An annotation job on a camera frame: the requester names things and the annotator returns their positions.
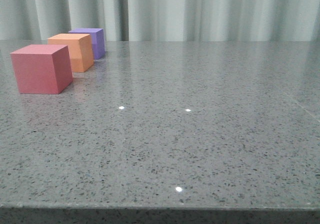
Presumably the orange foam cube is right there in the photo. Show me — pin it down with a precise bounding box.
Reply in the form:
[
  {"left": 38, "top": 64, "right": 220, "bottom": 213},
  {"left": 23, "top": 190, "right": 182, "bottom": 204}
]
[{"left": 47, "top": 33, "right": 94, "bottom": 72}]

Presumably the purple foam cube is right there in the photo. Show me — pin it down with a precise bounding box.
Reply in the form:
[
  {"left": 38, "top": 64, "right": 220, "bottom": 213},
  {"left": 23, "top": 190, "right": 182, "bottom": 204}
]
[{"left": 68, "top": 28, "right": 106, "bottom": 59}]

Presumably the pale green curtain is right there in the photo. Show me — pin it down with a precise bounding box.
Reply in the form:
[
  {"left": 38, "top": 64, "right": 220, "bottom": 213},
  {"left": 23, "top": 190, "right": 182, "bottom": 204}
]
[{"left": 0, "top": 0, "right": 320, "bottom": 41}]

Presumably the red foam cube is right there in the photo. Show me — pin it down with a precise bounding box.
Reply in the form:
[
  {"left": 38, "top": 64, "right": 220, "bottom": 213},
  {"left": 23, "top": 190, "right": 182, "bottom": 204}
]
[{"left": 10, "top": 44, "right": 73, "bottom": 94}]

